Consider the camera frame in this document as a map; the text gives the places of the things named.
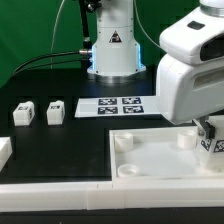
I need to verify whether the marker sheet with tags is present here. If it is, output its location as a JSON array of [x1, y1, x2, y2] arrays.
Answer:
[[75, 96, 160, 118]]

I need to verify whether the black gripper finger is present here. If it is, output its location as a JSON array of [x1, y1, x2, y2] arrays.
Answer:
[[199, 117, 216, 139]]

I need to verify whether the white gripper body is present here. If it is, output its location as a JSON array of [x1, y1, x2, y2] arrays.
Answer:
[[156, 7, 224, 124]]

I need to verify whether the grey hanging cable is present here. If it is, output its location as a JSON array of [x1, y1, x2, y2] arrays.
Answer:
[[49, 0, 68, 70]]

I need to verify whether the white cable right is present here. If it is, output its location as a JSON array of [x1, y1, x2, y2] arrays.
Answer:
[[133, 0, 168, 53]]

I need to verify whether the white side fence block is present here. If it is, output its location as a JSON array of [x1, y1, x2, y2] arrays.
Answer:
[[0, 137, 12, 171]]

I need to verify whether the black cable on table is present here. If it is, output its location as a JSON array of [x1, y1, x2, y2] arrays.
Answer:
[[9, 49, 93, 80]]

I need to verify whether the white square tabletop panel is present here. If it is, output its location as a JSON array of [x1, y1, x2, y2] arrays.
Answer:
[[109, 126, 224, 180]]

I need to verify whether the black cable upright connector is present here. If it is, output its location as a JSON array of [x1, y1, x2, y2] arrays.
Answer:
[[78, 0, 92, 49]]

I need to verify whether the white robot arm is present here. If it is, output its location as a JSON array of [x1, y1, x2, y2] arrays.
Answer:
[[80, 0, 224, 139]]

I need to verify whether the white obstacle fence rail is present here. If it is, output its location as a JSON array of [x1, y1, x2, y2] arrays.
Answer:
[[0, 179, 224, 212]]

